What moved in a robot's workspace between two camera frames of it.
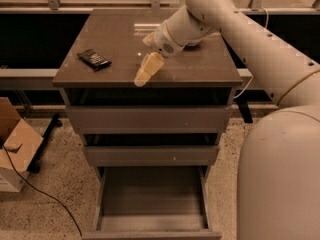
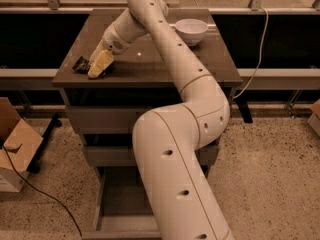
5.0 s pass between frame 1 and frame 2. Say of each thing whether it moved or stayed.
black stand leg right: stayed
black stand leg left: stayed
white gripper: moved
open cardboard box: stayed
